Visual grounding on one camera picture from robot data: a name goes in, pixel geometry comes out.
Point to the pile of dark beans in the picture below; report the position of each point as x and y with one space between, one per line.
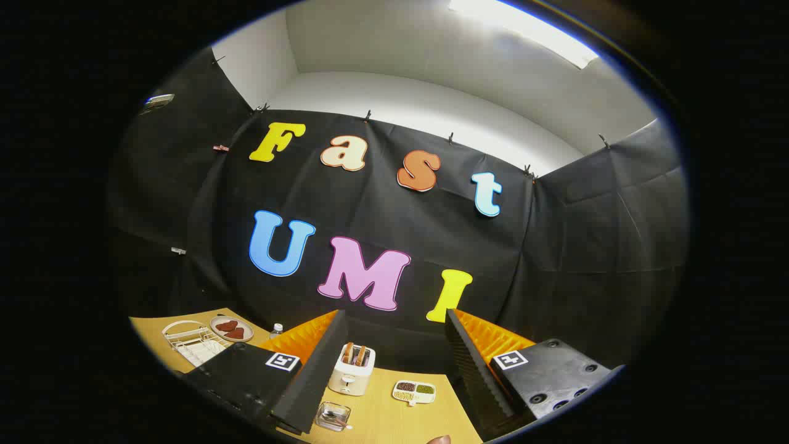
405 386

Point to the red meat piece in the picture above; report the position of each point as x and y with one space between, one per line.
235 333
226 325

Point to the pile of green beans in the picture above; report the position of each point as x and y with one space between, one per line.
425 389

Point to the white divided dish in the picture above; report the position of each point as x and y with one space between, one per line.
425 398

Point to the pile of yellow beans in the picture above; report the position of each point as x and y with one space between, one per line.
403 395

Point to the toasted bread slice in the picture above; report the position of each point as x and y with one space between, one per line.
361 356
347 353

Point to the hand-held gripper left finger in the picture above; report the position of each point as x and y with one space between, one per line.
311 382

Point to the shiny silver fixture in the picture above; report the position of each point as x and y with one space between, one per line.
158 102

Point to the green label drink bottle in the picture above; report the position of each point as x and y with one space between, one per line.
277 330

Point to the small beige plate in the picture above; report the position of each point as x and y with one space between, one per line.
217 333

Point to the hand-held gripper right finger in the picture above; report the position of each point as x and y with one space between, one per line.
471 376

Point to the white toaster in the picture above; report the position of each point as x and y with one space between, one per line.
350 377

